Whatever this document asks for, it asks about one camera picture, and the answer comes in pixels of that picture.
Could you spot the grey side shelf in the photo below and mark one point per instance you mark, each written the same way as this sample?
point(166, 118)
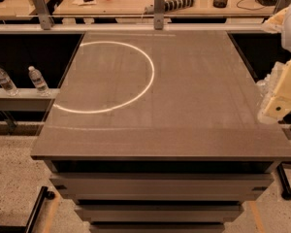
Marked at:
point(27, 99)

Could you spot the grey drawer cabinet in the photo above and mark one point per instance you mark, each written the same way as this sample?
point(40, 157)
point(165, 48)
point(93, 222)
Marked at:
point(159, 202)

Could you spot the middle metal bracket post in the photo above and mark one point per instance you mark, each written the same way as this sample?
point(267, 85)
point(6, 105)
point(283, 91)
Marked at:
point(159, 9)

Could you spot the right clear water bottle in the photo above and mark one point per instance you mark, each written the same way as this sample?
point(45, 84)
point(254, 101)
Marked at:
point(38, 80)

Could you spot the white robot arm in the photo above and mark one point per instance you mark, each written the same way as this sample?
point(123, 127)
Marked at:
point(279, 23)

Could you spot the black floor stand right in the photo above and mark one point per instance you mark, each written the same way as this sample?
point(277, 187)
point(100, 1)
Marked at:
point(286, 188)

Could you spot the clear water bottle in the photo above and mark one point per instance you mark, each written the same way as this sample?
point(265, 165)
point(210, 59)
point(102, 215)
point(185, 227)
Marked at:
point(7, 84)
point(38, 80)

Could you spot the black ribbed roller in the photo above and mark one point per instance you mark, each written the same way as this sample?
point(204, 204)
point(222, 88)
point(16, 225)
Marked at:
point(171, 5)

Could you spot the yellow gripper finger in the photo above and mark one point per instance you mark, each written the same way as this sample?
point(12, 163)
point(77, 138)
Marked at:
point(276, 103)

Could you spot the left clear water bottle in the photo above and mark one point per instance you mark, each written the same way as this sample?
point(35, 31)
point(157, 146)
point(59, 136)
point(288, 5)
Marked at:
point(7, 84)

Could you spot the left metal bracket post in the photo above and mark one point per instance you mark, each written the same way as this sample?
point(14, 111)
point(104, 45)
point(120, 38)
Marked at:
point(44, 17)

